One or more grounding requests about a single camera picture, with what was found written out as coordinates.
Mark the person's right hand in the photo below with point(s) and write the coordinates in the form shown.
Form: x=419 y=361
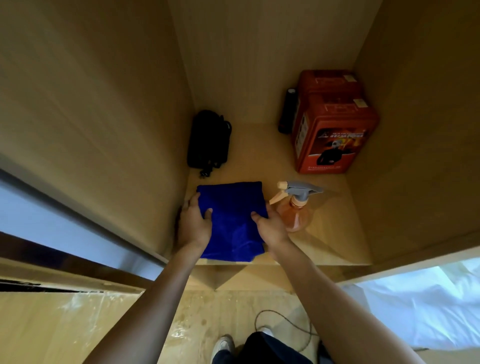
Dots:
x=273 y=228

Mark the person's left hand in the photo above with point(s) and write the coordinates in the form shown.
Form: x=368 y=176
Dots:
x=193 y=225

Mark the orange spray bottle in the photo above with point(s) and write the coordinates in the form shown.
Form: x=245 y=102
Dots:
x=296 y=213

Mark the blue cloth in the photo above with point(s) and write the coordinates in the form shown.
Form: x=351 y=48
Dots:
x=236 y=225

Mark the tall framed mirror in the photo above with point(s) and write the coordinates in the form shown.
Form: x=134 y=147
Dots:
x=56 y=232

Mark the person's right forearm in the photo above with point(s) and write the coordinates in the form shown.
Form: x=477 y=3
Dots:
x=345 y=311

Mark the person's left forearm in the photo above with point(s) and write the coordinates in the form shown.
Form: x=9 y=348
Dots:
x=142 y=315

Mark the person's white shoe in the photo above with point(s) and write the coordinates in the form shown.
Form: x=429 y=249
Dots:
x=266 y=330
x=223 y=347

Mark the person's black shirt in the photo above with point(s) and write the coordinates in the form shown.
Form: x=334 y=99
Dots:
x=273 y=350

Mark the wooden wardrobe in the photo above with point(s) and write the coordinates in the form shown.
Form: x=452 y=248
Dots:
x=262 y=56

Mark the black pouch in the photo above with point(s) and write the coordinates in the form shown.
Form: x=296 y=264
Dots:
x=208 y=142

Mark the small black object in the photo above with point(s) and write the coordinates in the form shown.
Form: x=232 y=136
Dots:
x=288 y=112

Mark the red box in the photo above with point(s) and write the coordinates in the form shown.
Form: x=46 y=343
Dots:
x=333 y=127

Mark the white bed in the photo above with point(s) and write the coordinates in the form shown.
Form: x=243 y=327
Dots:
x=420 y=307

